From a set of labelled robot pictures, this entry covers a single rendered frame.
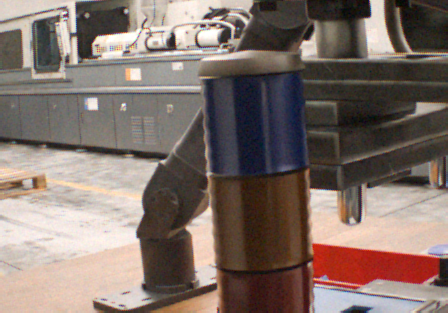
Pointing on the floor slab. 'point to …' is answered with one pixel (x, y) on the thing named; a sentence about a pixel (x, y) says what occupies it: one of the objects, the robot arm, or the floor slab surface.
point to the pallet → (21, 181)
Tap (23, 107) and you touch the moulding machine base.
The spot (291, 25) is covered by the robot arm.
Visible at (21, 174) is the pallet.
